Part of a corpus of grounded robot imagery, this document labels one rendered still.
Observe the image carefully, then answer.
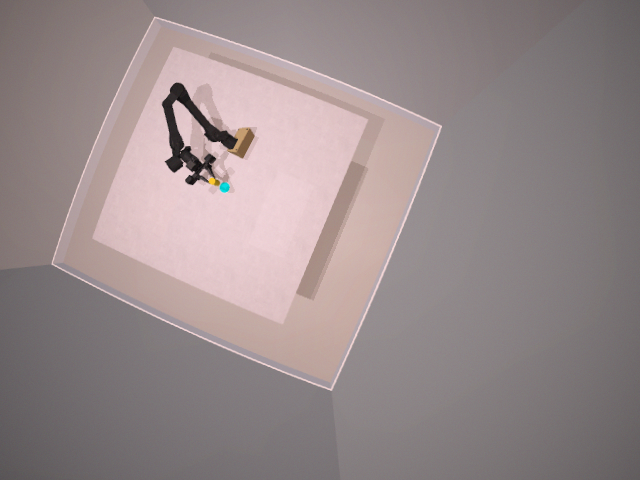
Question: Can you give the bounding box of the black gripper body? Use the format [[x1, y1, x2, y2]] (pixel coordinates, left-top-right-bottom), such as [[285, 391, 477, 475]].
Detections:
[[185, 154, 216, 185]]

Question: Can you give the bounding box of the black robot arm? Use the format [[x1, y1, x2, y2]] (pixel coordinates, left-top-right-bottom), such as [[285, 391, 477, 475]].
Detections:
[[162, 83, 238, 173]]

